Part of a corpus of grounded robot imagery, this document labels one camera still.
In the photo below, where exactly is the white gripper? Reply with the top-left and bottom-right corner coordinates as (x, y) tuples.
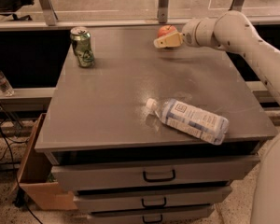
(154, 18), (218, 49)

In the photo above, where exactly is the red apple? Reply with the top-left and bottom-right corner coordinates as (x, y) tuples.
(157, 25), (176, 38)

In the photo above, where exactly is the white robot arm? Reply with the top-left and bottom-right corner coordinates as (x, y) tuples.
(154, 10), (280, 224)

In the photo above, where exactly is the blue label plastic bottle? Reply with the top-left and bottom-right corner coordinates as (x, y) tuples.
(146, 98), (230, 145)

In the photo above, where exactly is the small clear water bottle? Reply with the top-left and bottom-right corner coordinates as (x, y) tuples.
(0, 71), (14, 96)

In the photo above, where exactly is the green soda can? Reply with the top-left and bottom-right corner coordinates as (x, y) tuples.
(70, 27), (95, 68)

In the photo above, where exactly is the grey drawer cabinet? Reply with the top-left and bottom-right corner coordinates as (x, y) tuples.
(35, 26), (276, 224)

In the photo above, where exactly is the top grey drawer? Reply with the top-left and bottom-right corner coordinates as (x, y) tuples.
(52, 155), (259, 191)

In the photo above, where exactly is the grey drawer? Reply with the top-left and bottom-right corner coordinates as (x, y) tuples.
(52, 155), (259, 191)
(87, 205), (214, 224)
(74, 186), (231, 213)

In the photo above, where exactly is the bottom grey drawer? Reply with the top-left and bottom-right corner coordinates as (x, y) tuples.
(87, 205), (214, 224)

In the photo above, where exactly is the middle grey drawer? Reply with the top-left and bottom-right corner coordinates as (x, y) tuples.
(74, 186), (231, 213)

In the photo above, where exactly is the brown cardboard box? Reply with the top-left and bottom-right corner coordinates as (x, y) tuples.
(17, 114), (77, 211)

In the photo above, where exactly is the metal window rail frame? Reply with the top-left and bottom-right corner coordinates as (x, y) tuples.
(0, 0), (280, 33)

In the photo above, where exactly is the black floor cables left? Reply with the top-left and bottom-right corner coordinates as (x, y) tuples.
(0, 100), (45, 224)

